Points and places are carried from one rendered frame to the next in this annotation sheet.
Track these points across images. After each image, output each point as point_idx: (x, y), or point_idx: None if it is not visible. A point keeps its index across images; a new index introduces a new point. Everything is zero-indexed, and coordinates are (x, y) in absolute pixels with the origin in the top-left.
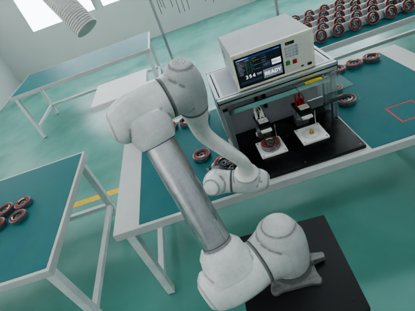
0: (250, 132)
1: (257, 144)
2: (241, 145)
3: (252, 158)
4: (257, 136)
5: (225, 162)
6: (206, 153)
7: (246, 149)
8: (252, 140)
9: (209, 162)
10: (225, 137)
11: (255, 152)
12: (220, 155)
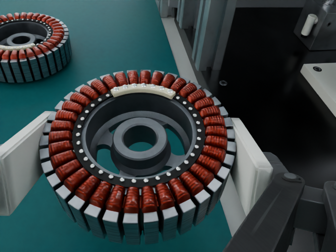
0: (260, 16)
1: (318, 69)
2: (229, 54)
3: (308, 145)
4: (306, 37)
5: (151, 138)
6: (45, 42)
7: (254, 77)
8: (277, 49)
9: (50, 93)
10: (150, 10)
11: (314, 111)
12: (115, 71)
